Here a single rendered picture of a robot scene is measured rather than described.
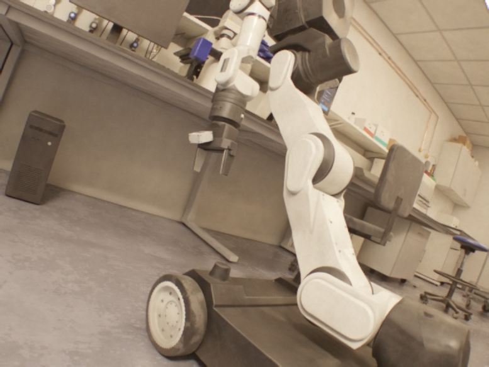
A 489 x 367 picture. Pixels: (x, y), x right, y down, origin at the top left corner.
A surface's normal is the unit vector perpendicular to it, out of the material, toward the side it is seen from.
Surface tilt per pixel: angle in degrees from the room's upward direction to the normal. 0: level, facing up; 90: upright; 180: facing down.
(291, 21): 118
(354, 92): 90
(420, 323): 51
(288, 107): 104
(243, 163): 90
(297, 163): 90
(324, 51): 111
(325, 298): 90
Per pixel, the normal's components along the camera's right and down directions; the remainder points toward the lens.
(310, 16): -0.62, 0.16
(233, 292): 0.69, -0.48
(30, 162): 0.53, 0.22
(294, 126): -0.70, -0.26
